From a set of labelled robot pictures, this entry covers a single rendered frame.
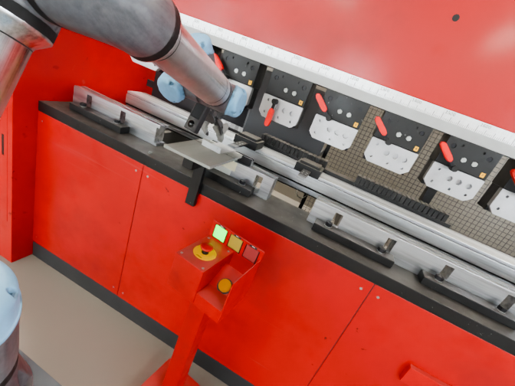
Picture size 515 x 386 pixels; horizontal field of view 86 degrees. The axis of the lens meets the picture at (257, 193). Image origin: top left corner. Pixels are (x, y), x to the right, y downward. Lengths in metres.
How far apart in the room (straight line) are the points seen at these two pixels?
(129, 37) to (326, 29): 0.73
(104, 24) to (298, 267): 0.89
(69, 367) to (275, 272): 0.94
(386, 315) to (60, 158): 1.50
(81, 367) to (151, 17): 1.38
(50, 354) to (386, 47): 1.70
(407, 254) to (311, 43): 0.79
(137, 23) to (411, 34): 0.80
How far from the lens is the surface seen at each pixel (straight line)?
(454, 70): 1.03
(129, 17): 0.41
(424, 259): 1.15
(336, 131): 1.01
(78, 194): 1.55
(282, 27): 1.07
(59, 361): 1.57
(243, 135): 1.34
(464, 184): 1.06
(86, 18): 0.41
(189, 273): 0.84
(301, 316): 1.17
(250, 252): 0.88
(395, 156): 1.03
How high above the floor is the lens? 1.30
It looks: 22 degrees down
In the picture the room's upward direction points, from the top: 21 degrees clockwise
